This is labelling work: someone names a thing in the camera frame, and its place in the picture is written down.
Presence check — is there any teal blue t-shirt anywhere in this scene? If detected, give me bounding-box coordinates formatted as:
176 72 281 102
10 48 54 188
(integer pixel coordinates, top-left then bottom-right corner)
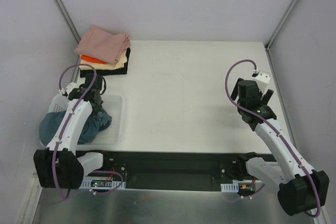
39 109 112 146

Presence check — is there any folded orange t-shirt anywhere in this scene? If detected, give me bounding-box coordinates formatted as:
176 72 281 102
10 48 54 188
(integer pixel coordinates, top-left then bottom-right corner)
81 55 107 65

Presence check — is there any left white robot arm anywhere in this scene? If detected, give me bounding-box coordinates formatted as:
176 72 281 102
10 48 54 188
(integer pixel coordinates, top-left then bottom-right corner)
34 73 111 189

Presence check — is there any white perforated plastic basket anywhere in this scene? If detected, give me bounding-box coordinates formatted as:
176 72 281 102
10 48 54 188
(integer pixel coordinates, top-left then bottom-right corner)
39 93 125 151

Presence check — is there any white cable duct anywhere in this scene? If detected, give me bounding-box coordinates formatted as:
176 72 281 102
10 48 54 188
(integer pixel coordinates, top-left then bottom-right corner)
79 179 126 190
220 183 255 193

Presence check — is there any folded pink t-shirt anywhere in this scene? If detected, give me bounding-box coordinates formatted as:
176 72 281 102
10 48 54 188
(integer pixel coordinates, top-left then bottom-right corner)
74 25 131 65

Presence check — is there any aluminium frame post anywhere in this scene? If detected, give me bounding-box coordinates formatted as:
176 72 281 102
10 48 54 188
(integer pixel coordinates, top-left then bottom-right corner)
265 0 301 52
54 0 81 43

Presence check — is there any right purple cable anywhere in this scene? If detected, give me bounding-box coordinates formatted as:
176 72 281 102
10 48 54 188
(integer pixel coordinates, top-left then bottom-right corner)
222 59 323 218

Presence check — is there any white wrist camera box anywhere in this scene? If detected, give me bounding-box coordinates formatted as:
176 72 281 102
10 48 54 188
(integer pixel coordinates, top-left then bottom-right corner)
253 71 270 92

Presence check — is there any right aluminium frame post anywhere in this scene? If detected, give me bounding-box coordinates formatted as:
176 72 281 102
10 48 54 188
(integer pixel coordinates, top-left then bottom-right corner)
265 0 301 52

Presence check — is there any left white cable duct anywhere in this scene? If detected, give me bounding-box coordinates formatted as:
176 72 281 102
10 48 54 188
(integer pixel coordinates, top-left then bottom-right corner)
79 179 126 190

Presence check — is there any left aluminium frame post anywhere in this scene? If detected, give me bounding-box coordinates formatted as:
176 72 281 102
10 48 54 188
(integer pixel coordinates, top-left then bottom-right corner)
54 0 81 43

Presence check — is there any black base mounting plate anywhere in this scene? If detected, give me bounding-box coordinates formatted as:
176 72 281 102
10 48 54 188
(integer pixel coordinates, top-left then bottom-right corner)
78 151 263 190

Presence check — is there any folded cream t-shirt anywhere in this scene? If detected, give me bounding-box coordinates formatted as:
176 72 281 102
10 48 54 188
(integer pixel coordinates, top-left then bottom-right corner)
79 48 129 70

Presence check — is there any right white cable duct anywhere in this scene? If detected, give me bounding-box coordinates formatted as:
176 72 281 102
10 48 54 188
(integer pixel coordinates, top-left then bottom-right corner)
220 183 255 193

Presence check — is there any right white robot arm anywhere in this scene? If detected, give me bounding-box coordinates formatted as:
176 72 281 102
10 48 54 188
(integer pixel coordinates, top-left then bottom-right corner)
229 78 330 218

